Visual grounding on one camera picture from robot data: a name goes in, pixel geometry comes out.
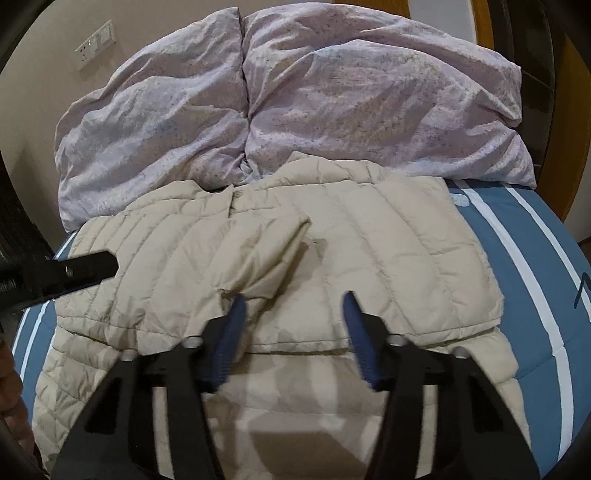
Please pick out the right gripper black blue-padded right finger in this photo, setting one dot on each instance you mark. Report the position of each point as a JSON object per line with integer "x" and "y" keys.
{"x": 477, "y": 436}

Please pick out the beige quilted down jacket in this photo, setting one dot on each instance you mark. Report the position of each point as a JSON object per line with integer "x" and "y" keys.
{"x": 293, "y": 244}

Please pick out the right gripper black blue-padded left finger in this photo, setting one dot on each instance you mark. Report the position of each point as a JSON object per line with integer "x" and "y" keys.
{"x": 146, "y": 419}

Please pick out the dark wooden shelf cabinet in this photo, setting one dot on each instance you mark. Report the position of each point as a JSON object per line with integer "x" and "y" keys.
{"x": 522, "y": 34}

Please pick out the white wall socket panel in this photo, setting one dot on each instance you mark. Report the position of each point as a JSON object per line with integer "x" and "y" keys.
{"x": 94, "y": 45}

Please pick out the lilac floral duvet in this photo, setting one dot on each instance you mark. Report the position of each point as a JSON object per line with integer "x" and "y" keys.
{"x": 227, "y": 99}

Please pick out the blue white striped bedsheet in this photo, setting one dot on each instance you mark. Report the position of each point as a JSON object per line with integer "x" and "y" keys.
{"x": 545, "y": 277}

